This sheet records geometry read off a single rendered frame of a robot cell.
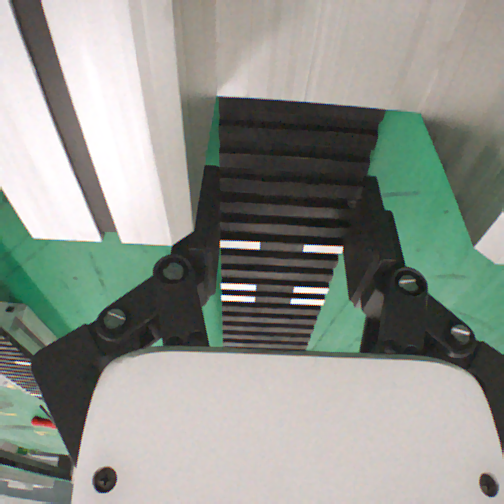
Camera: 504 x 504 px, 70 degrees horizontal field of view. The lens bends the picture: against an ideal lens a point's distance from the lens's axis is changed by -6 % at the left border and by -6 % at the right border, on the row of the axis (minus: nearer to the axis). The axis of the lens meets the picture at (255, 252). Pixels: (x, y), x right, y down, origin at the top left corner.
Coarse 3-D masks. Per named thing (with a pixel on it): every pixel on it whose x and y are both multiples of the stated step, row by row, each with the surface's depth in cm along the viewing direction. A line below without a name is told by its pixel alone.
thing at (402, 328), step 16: (400, 272) 12; (416, 272) 12; (400, 288) 11; (416, 288) 11; (384, 304) 11; (400, 304) 11; (416, 304) 11; (368, 320) 13; (384, 320) 11; (400, 320) 11; (416, 320) 11; (368, 336) 13; (384, 336) 10; (400, 336) 10; (416, 336) 10; (368, 352) 12; (384, 352) 10; (400, 352) 10; (416, 352) 10
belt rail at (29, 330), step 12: (0, 312) 26; (12, 312) 26; (24, 312) 26; (0, 324) 25; (12, 324) 26; (24, 324) 27; (36, 324) 28; (12, 336) 25; (24, 336) 26; (36, 336) 29; (48, 336) 30; (36, 348) 28
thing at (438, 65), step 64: (0, 0) 3; (64, 0) 3; (128, 0) 3; (192, 0) 4; (256, 0) 6; (320, 0) 6; (384, 0) 6; (448, 0) 6; (0, 64) 3; (64, 64) 3; (128, 64) 3; (192, 64) 5; (256, 64) 7; (320, 64) 7; (384, 64) 7; (448, 64) 7; (0, 128) 4; (64, 128) 4; (128, 128) 4; (192, 128) 5; (448, 128) 7; (64, 192) 5; (128, 192) 5; (192, 192) 5
